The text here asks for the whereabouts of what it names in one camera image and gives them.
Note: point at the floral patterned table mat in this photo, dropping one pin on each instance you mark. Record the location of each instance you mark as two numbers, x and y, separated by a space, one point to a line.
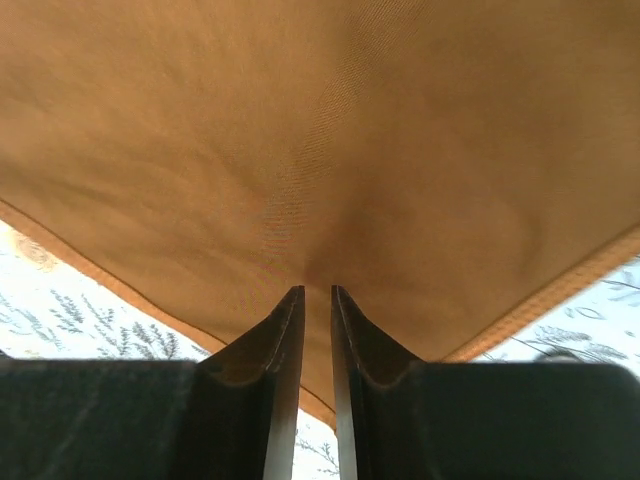
51 311

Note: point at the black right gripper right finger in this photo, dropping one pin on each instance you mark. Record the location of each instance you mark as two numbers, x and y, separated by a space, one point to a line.
399 417

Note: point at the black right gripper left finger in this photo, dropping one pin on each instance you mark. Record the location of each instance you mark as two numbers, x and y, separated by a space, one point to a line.
230 416

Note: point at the orange cloth napkin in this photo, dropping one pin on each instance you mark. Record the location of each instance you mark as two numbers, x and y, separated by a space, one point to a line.
460 167

